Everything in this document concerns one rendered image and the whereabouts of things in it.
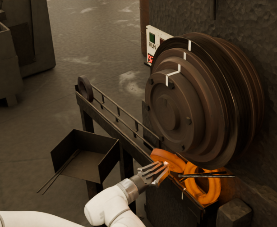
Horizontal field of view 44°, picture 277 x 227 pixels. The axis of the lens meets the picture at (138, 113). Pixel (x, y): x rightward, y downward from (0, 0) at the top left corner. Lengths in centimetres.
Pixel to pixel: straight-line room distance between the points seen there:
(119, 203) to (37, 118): 215
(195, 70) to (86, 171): 87
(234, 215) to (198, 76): 50
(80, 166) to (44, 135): 135
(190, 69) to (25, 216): 64
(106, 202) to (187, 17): 74
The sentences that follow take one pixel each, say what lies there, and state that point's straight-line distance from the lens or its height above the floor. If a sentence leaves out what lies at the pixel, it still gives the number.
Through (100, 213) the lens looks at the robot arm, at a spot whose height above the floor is 78.
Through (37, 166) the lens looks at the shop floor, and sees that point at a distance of 277.
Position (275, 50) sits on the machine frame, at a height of 134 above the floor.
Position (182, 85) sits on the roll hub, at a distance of 105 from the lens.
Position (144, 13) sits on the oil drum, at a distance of 412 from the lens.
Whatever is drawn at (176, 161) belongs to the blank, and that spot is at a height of 82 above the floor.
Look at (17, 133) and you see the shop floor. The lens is 319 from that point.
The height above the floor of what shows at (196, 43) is 135.
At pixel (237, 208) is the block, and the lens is 129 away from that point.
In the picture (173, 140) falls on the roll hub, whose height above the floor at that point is 102.
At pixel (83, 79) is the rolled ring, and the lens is 220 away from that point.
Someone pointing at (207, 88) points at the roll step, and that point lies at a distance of 104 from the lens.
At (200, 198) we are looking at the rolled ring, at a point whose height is 71.
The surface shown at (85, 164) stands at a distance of 177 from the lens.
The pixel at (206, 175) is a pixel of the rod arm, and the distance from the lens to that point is 125.
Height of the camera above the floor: 174
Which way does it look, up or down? 33 degrees down
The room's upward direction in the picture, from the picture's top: 3 degrees counter-clockwise
